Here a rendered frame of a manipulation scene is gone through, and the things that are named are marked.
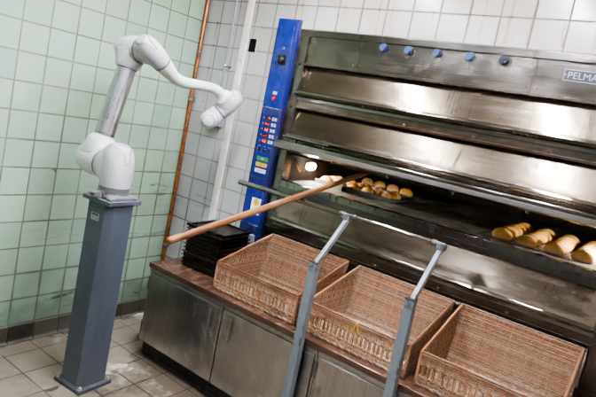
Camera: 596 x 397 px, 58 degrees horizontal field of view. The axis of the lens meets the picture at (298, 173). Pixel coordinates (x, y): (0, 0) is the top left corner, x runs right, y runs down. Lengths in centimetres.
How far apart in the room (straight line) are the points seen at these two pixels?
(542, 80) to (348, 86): 102
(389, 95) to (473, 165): 59
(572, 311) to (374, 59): 159
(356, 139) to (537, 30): 105
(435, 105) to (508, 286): 96
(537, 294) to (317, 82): 163
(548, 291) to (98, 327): 218
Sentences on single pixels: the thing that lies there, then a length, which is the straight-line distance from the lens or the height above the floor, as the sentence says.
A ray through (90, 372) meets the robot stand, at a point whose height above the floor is 10.
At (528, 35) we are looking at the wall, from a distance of 279.
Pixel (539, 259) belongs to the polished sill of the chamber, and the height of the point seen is 116.
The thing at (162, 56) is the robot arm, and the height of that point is 175.
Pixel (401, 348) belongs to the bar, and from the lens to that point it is 233.
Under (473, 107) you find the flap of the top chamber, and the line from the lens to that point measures 279.
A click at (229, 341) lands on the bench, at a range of 294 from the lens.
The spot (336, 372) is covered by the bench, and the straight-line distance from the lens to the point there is 258.
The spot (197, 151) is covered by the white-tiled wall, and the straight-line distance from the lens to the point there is 378.
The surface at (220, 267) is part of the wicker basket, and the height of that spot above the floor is 70.
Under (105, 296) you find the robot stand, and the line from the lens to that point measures 293.
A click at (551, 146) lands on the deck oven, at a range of 269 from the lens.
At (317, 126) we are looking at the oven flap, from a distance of 317.
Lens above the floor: 159
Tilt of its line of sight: 6 degrees down
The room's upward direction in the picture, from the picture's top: 11 degrees clockwise
